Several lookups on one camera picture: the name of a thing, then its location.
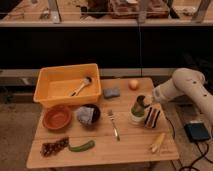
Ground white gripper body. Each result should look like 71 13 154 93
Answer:
144 85 167 104

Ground small dark metal cup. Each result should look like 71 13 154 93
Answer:
131 95 147 117

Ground white cup green inside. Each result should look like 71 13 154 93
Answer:
130 108 145 125

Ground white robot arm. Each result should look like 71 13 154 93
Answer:
145 68 213 125

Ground yellow plastic tray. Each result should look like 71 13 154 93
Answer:
33 63 102 108

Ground striped layered cake toy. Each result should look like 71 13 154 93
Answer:
144 107 161 128

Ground orange fruit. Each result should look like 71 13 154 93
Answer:
128 79 139 90

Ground yellow corn toy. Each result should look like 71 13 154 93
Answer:
150 133 165 153

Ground black foot pedal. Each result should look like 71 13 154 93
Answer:
184 123 210 142

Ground blue-grey sponge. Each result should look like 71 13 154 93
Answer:
103 88 120 99

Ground silver fork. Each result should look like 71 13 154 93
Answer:
108 110 120 141

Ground white dish brush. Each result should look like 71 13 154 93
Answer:
72 77 92 96

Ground crumpled grey cloth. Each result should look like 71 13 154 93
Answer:
76 106 94 125

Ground green chili pepper toy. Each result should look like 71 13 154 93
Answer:
68 140 95 152

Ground terracotta orange bowl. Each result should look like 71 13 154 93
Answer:
42 105 72 130

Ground brown grape bunch toy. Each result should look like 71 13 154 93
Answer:
40 137 69 157

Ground wooden shelf with clutter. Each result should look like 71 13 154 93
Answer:
0 0 213 27

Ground black cable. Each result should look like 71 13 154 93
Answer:
173 119 213 171

